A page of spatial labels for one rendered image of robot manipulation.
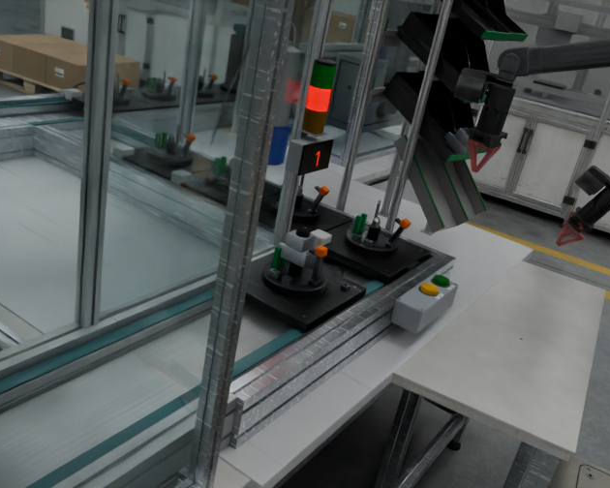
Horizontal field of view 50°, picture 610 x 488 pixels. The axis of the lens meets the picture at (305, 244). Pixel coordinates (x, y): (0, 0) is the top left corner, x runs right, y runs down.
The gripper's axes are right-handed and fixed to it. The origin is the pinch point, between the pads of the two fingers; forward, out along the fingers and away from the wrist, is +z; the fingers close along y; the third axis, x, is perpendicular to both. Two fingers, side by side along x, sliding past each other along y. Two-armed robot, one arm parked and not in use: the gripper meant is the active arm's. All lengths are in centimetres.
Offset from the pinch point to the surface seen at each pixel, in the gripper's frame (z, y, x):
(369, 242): 24.0, 10.6, -16.3
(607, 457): 121, -112, 57
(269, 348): 30, 60, -8
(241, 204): -9, 89, 1
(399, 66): -2, -109, -78
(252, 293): 28, 50, -21
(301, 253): 19.2, 40.9, -17.0
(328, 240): 26.9, 13.8, -25.8
